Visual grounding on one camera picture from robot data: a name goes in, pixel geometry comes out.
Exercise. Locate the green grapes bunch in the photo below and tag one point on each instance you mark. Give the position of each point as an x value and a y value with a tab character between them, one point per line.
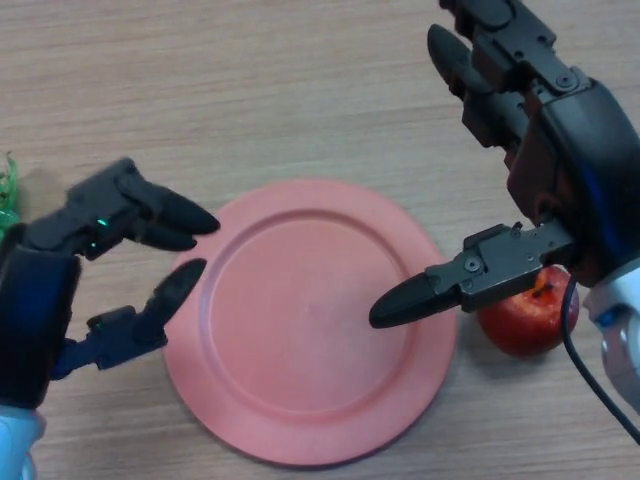
7	220

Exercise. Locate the pink round plate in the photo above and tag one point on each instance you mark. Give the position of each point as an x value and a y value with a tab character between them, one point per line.
300	375

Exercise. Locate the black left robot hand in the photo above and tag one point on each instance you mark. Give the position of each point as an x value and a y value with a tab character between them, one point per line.
30	300

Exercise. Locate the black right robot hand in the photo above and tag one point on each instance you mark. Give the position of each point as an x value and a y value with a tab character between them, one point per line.
590	140

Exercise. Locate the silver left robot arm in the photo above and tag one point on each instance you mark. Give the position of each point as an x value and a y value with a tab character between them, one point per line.
17	440

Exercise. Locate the red apple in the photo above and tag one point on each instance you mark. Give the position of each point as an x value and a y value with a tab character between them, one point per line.
525	325

